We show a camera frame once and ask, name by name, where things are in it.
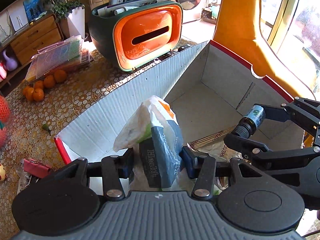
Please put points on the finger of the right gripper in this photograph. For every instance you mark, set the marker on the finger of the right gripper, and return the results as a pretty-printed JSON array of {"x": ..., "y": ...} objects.
[
  {"x": 247, "y": 144},
  {"x": 279, "y": 114}
]

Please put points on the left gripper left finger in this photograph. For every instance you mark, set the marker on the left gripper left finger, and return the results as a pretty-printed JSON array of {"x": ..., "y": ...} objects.
[{"x": 114, "y": 168}]

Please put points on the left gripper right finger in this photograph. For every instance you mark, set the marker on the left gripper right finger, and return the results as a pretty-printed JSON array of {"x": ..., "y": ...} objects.
[{"x": 202, "y": 169}]

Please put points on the small amber bottle blue label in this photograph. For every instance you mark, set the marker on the small amber bottle blue label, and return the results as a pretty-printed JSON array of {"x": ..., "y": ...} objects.
[{"x": 249, "y": 123}]

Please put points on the blue white tissue pack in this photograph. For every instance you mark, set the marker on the blue white tissue pack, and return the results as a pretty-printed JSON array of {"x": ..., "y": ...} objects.
[{"x": 156, "y": 139}]

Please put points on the red white cardboard box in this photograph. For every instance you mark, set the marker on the red white cardboard box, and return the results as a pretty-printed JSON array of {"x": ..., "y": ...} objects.
[{"x": 208, "y": 88}]

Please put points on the red binder clip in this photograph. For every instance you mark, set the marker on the red binder clip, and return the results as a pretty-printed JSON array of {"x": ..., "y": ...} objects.
[{"x": 36, "y": 168}]

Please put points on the small green wrapper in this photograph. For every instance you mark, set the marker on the small green wrapper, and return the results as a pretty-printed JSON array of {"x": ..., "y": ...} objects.
[{"x": 46, "y": 128}]

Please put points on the white snack packet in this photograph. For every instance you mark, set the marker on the white snack packet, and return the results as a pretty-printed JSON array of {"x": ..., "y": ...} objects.
[{"x": 23, "y": 178}]

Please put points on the orange tangerine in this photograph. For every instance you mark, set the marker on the orange tangerine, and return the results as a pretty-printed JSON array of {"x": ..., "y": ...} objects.
[
  {"x": 38, "y": 95},
  {"x": 49, "y": 81},
  {"x": 60, "y": 76},
  {"x": 39, "y": 84}
]

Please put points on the yellow dog toy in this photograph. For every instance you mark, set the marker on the yellow dog toy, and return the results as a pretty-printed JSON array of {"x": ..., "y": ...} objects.
[{"x": 2, "y": 173}]

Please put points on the stack of clear plastic folders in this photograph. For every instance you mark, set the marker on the stack of clear plastic folders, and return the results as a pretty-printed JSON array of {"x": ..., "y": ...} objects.
[{"x": 66, "y": 55}]

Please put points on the clear plastic tub with bags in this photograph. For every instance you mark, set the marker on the clear plastic tub with bags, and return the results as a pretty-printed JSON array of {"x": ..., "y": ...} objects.
[{"x": 5, "y": 114}]

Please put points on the orange green tissue box organizer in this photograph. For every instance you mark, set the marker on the orange green tissue box organizer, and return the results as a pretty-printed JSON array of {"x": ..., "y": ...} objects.
[{"x": 132, "y": 33}]

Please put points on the purple kettlebell vase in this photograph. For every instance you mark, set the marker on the purple kettlebell vase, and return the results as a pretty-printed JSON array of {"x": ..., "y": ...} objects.
[{"x": 10, "y": 62}]

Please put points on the wooden tv cabinet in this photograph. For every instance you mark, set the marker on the wooden tv cabinet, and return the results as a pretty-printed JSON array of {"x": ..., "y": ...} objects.
[{"x": 26, "y": 42}]

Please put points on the tall green potted plant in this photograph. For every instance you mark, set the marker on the tall green potted plant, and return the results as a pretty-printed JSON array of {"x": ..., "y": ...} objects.
[{"x": 70, "y": 15}]

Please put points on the white tablet board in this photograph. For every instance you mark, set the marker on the white tablet board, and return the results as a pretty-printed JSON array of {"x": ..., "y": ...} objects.
[{"x": 18, "y": 18}]

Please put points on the blue picture book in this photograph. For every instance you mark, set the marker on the blue picture book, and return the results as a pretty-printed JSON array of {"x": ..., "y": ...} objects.
[{"x": 32, "y": 8}]

